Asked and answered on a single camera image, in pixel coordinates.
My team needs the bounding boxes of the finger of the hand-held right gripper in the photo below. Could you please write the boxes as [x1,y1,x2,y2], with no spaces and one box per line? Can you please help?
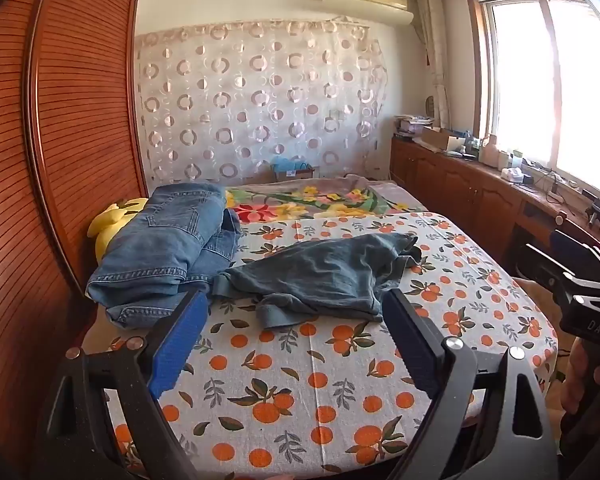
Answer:
[525,244,578,288]
[550,230,600,281]

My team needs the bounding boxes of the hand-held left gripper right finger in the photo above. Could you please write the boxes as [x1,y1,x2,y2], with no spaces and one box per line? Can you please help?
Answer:
[380,287,561,480]

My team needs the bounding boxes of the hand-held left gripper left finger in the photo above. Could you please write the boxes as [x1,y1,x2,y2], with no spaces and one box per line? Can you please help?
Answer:
[32,287,211,480]

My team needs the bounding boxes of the grey-blue pants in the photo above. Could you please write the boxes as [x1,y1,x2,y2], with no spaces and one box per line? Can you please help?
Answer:
[211,232,423,331]

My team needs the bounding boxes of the person's right hand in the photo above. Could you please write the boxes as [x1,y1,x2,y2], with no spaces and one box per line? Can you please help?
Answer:
[561,340,588,413]

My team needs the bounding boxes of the stack of folded blue jeans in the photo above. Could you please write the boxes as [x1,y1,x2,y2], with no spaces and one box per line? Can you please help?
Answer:
[85,182,243,331]

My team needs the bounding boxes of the orange fruit print sheet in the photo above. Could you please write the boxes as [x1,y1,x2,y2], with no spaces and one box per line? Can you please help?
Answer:
[82,210,558,480]

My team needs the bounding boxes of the wooden cabinet counter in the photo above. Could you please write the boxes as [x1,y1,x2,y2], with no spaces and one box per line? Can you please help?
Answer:
[391,137,600,281]

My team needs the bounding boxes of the white jug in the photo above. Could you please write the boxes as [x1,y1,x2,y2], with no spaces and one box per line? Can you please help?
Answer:
[480,135,499,167]

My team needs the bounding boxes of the yellow plush toy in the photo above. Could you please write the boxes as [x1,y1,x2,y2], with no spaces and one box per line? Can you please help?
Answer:
[87,197,150,263]

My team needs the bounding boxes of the open cardboard box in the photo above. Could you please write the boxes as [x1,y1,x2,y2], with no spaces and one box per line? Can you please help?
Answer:
[420,127,470,153]

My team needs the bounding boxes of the floral blanket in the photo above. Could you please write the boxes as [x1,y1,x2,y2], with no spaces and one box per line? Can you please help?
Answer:
[225,174,557,311]

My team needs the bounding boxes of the window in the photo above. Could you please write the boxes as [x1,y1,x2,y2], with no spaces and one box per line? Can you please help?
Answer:
[472,0,600,201]

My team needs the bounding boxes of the stack of papers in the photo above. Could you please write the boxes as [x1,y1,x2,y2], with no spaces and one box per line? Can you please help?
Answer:
[394,115,435,136]

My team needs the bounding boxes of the small cardboard box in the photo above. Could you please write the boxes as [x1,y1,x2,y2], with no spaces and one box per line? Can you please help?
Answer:
[275,167,315,182]

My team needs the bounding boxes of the blue plastic bag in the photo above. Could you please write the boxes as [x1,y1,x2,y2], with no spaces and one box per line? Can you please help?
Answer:
[271,156,308,173]

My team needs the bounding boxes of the beige window curtain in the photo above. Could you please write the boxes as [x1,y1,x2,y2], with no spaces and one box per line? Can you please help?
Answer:
[416,0,453,128]

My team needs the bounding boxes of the wooden louvered wardrobe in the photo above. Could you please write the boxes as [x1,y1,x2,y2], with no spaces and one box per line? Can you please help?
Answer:
[0,0,151,480]

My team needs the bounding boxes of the circle pattern sheer curtain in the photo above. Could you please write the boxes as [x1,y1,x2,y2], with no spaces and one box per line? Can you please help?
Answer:
[135,19,388,183]

